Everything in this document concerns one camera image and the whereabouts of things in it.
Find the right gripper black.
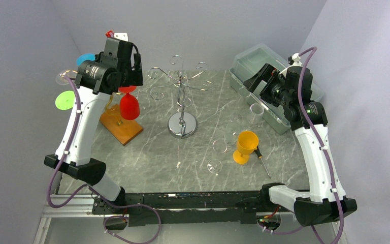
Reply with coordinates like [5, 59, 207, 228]
[243, 63, 293, 107]

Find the clear wine glass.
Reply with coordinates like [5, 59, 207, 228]
[223, 122, 242, 145]
[245, 103, 265, 130]
[230, 86, 250, 123]

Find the red plastic wine glass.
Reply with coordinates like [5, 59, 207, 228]
[118, 86, 140, 120]

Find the orange plastic wine glass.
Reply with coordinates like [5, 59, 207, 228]
[233, 131, 259, 165]

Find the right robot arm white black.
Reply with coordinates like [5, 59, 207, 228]
[243, 64, 358, 227]

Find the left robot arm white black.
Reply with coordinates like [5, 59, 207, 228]
[44, 37, 143, 214]

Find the gold wine glass rack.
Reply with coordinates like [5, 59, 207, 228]
[62, 69, 122, 112]

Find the blue plastic wine glass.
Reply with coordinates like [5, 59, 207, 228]
[76, 53, 95, 66]

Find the orange wooden rack base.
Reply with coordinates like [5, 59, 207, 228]
[100, 105, 144, 146]

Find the chrome wine glass rack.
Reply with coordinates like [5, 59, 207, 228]
[147, 55, 213, 139]

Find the green plastic wine glass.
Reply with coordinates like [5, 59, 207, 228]
[55, 90, 75, 110]

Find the clear plastic storage box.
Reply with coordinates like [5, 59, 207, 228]
[230, 44, 323, 134]

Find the orange black screwdriver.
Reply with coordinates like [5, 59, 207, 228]
[254, 147, 271, 178]

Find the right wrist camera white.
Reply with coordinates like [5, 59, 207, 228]
[288, 53, 303, 67]

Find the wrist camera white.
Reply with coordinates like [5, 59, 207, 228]
[288, 53, 303, 67]
[105, 30, 128, 41]

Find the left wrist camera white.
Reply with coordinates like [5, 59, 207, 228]
[105, 30, 128, 41]

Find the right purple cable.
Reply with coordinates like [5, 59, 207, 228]
[257, 46, 345, 244]

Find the aluminium frame rail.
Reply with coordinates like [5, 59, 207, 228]
[32, 193, 349, 244]

